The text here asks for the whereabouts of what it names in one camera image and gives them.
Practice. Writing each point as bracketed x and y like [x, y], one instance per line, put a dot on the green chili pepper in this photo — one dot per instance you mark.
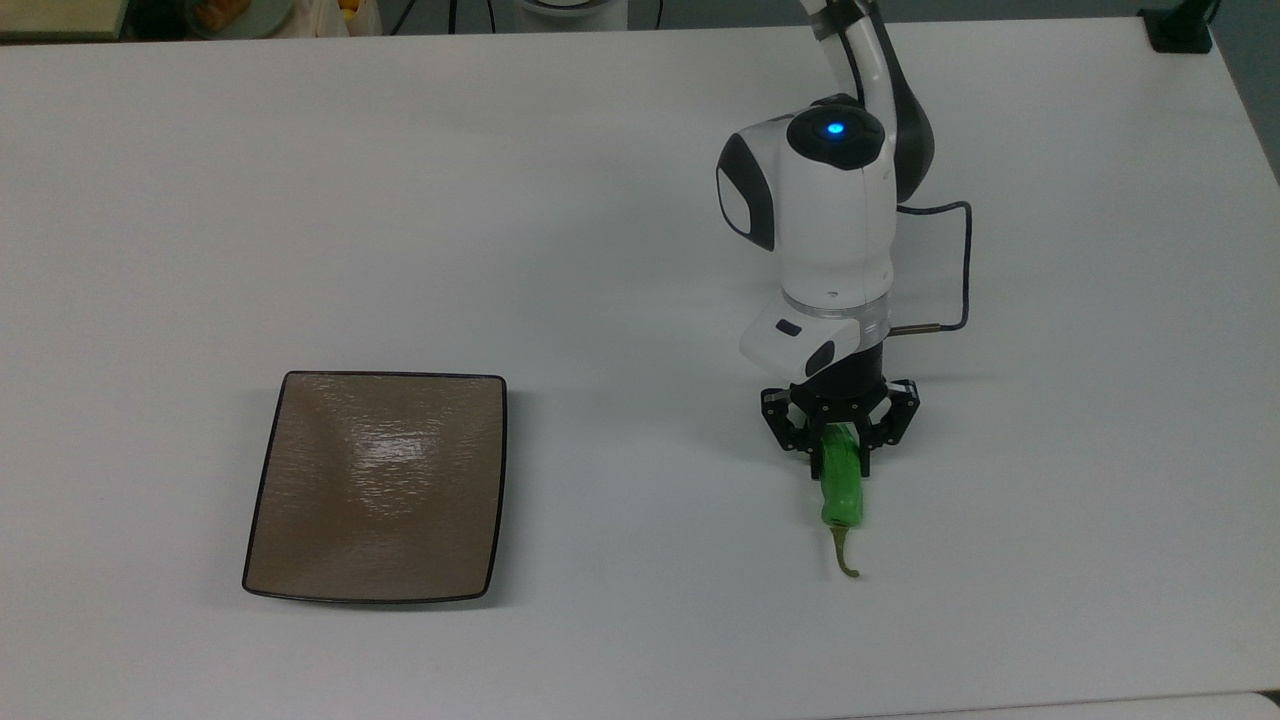
[842, 480]

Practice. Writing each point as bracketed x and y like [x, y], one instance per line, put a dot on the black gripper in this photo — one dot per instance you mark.
[850, 380]

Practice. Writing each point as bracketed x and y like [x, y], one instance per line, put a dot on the beige box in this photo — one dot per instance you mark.
[60, 15]

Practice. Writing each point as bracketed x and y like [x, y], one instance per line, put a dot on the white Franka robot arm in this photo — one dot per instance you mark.
[830, 230]

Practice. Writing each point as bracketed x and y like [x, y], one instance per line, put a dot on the square brown ceramic plate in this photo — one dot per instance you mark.
[380, 490]

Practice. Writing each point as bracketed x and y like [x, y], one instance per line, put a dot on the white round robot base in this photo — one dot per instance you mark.
[572, 7]

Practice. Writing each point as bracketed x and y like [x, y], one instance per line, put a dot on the bowl with orange food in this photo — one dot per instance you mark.
[235, 15]

